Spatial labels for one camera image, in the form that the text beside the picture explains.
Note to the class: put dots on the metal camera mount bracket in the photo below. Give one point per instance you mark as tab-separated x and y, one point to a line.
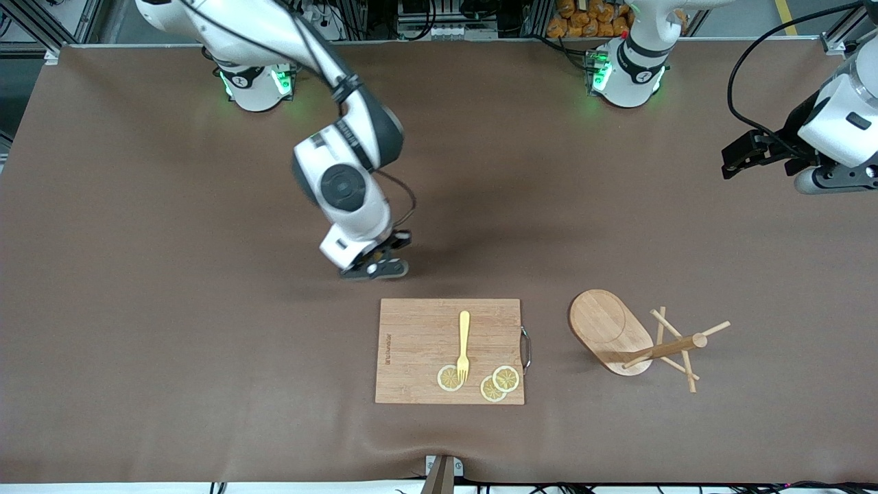
442	477

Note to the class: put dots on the white terminal block device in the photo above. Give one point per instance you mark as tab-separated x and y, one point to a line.
446	31

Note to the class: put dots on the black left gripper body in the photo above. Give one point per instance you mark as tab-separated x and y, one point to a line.
790	139

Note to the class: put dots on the yellow plastic fork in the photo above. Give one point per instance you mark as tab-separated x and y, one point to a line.
464	333

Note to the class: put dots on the white power strip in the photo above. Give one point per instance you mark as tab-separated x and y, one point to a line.
335	31

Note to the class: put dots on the aluminium frame post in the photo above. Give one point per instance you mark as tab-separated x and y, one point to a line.
51	55
833	44

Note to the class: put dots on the pile of orange items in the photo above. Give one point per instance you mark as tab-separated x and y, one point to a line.
583	20

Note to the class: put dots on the lemon slice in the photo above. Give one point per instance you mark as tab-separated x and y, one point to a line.
490	392
444	379
507	378

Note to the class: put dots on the wooden mug rack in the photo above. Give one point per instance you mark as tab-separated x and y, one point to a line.
603	322

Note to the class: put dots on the bamboo cutting board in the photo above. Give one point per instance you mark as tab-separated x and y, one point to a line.
418	343

